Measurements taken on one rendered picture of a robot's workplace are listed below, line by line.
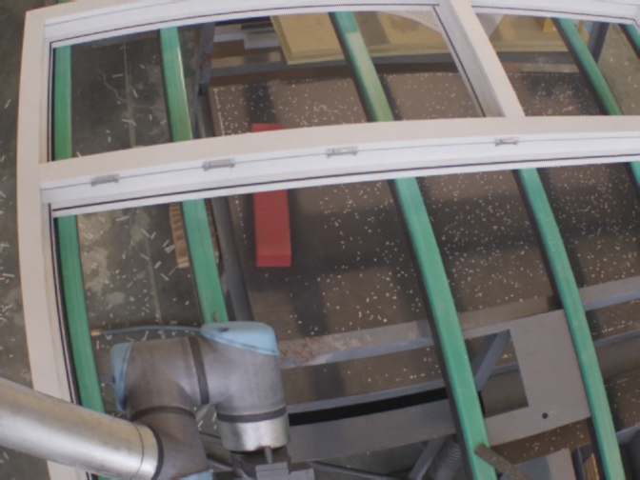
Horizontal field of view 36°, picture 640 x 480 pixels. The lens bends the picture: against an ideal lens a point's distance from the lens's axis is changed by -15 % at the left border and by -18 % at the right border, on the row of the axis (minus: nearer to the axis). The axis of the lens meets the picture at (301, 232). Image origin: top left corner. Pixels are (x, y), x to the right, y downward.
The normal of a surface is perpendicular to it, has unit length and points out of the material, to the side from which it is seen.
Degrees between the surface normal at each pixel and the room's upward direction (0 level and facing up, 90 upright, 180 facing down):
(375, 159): 90
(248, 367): 37
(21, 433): 65
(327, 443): 0
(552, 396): 0
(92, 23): 90
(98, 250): 0
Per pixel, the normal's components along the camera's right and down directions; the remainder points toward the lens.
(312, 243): 0.10, -0.58
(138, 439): 0.71, -0.53
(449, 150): 0.20, 0.81
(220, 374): 0.18, -0.01
